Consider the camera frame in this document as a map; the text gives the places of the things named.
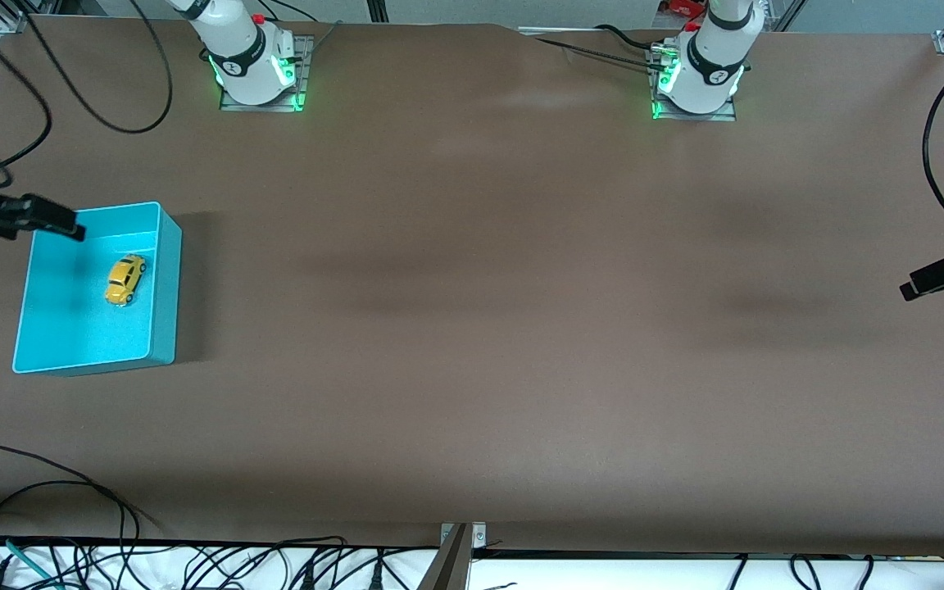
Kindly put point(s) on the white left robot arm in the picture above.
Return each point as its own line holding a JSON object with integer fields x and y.
{"x": 705, "y": 74}

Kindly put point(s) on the aluminium frame bracket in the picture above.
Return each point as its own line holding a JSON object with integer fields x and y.
{"x": 9, "y": 22}

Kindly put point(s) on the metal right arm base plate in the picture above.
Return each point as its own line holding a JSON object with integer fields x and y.
{"x": 305, "y": 49}

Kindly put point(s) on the yellow beetle toy car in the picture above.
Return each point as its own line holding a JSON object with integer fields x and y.
{"x": 125, "y": 279}

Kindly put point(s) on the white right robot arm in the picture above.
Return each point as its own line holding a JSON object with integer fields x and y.
{"x": 247, "y": 57}

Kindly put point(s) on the small metal bracket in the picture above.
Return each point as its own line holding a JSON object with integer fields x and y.
{"x": 478, "y": 534}

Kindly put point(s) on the aluminium profile bar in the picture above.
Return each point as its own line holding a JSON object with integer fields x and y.
{"x": 451, "y": 565}

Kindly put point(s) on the red box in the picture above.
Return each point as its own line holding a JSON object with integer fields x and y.
{"x": 681, "y": 6}

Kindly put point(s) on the turquoise plastic bin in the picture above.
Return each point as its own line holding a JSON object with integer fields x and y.
{"x": 70, "y": 328}

